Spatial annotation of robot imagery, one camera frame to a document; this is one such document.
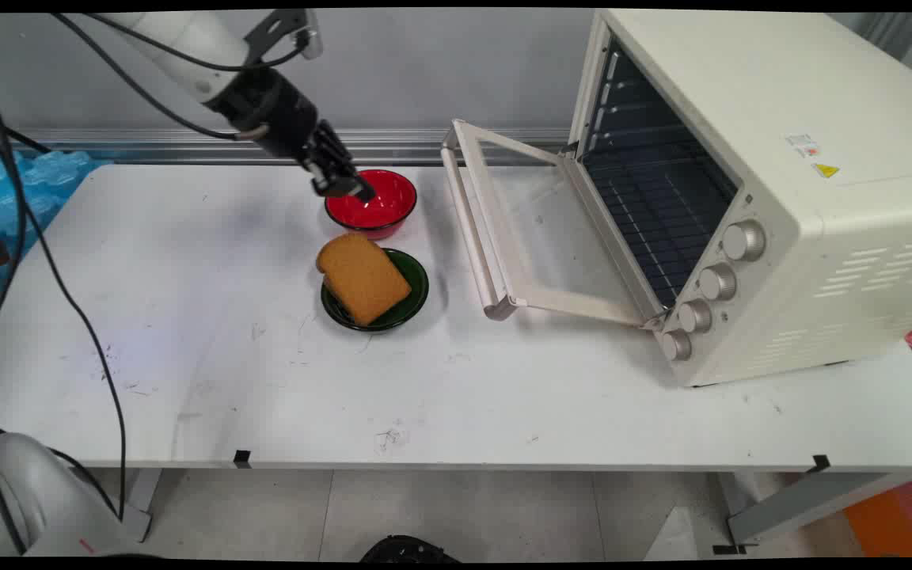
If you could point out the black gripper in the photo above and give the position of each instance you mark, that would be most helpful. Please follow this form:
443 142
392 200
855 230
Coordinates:
282 119

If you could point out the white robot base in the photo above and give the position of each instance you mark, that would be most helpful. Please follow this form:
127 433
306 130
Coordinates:
36 499

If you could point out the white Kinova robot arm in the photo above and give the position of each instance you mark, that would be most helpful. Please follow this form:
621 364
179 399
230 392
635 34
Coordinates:
179 39

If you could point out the red bowl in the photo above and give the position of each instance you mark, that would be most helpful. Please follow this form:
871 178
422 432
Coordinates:
373 203

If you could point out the brown bread slice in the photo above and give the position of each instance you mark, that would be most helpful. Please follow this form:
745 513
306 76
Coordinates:
362 277

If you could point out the dark green bowl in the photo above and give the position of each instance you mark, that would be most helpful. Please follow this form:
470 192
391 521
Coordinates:
415 286

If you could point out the oven glass door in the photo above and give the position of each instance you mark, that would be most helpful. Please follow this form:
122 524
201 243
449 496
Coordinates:
519 229

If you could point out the blue bubble wrap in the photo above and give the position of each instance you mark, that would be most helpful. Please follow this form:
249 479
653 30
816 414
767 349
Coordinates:
28 190

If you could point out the silver oven knob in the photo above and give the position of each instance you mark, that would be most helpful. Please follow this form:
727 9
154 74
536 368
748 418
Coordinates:
718 282
675 345
743 241
694 316

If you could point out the black round object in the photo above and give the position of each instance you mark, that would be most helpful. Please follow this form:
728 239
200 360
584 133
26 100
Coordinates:
408 550

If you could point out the cream toaster oven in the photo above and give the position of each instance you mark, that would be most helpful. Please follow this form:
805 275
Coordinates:
780 198

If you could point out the orange box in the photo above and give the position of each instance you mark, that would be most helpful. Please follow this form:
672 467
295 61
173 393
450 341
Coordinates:
895 518

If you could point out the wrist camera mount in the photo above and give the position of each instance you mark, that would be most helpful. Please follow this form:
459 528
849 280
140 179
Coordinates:
290 33

